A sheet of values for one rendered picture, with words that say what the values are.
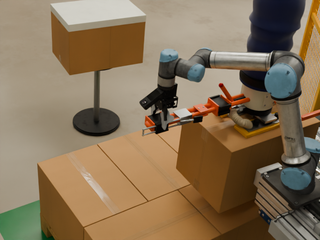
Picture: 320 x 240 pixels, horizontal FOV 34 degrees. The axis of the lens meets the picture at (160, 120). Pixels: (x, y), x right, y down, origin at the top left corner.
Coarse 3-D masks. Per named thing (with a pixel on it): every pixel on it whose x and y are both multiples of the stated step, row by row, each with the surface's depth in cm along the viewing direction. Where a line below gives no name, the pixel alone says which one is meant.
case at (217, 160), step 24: (216, 120) 261; (312, 120) 269; (192, 144) 268; (216, 144) 249; (240, 144) 246; (264, 144) 252; (192, 168) 274; (216, 168) 254; (240, 168) 251; (216, 192) 260; (240, 192) 263
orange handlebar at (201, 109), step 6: (234, 96) 255; (240, 96) 256; (234, 102) 250; (240, 102) 252; (192, 108) 243; (198, 108) 242; (204, 108) 243; (210, 108) 244; (174, 114) 237; (192, 114) 238; (198, 114) 240; (204, 114) 242; (306, 114) 247; (312, 114) 248; (318, 114) 250; (150, 126) 228
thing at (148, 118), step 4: (160, 112) 235; (148, 116) 231; (152, 116) 232; (156, 116) 232; (160, 116) 232; (148, 120) 230; (152, 120) 229; (156, 120) 229; (160, 120) 229; (152, 124) 228
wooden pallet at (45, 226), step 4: (40, 212) 326; (40, 216) 328; (40, 220) 330; (44, 220) 323; (44, 224) 325; (48, 224) 319; (44, 228) 328; (48, 228) 320; (44, 232) 330; (48, 232) 326; (52, 232) 315; (48, 236) 328; (56, 236) 311
